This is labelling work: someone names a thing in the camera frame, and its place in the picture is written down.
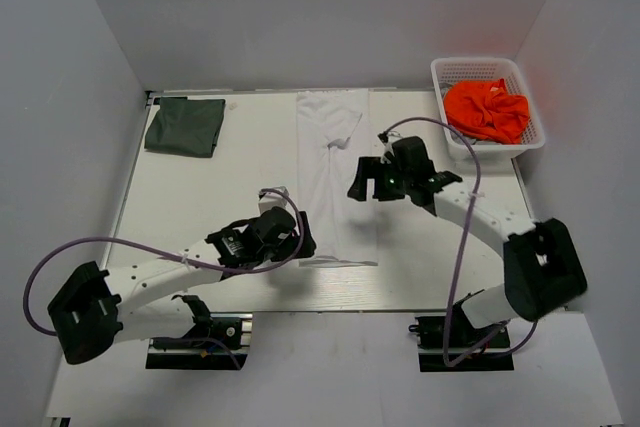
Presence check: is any white t-shirt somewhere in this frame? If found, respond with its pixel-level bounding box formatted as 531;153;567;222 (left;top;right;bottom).
296;89;378;266

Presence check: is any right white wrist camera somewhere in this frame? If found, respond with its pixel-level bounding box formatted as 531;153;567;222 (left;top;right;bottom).
379;131;402;164

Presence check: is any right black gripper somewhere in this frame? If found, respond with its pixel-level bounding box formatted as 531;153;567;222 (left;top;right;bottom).
348;157;413;202

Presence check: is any grey t-shirt in basket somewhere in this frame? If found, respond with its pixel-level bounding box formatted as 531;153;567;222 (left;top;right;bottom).
447;128;502;151

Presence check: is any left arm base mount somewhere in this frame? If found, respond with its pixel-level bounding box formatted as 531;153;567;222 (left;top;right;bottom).
145;314;253;371

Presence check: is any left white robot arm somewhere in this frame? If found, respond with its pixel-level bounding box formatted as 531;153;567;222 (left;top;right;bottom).
47;205;316;365

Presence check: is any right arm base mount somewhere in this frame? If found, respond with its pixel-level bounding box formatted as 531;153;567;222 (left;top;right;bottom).
408;315;514;373

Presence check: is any orange t-shirt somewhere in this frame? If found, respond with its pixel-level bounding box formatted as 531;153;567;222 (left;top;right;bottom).
443;78;531;145

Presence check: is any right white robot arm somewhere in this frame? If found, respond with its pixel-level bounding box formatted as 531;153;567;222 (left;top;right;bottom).
347;137;588;346

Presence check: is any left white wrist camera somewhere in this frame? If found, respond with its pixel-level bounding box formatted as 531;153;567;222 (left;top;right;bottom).
258;186;289;215

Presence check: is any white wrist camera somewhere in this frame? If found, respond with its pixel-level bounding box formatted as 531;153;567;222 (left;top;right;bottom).
258;186;289;215
379;131;402;164

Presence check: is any white plastic basket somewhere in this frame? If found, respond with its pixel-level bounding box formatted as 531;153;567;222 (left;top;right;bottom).
431;57;545;162

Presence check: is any folded dark green t-shirt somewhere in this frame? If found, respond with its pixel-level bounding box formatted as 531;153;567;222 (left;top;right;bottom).
144;97;226;158

